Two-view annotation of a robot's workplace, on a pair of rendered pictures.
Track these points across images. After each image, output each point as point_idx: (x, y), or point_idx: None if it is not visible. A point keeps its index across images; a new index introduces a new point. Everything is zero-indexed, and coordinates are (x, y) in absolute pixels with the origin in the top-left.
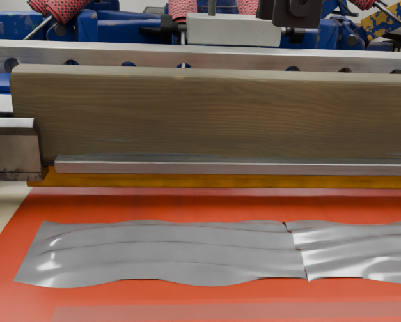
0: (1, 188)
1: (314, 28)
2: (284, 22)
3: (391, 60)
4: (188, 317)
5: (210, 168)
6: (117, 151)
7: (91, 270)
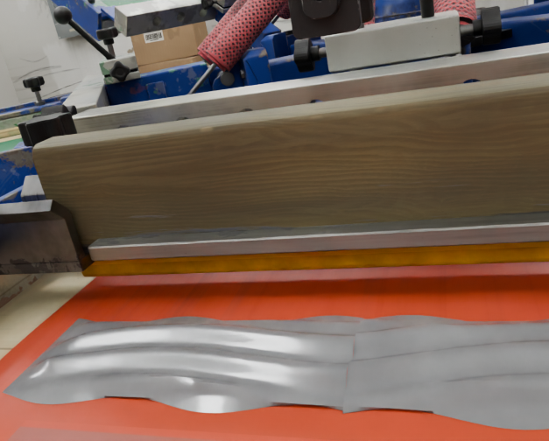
0: (66, 279)
1: (355, 30)
2: (309, 31)
3: None
4: None
5: (263, 245)
6: (158, 229)
7: (78, 383)
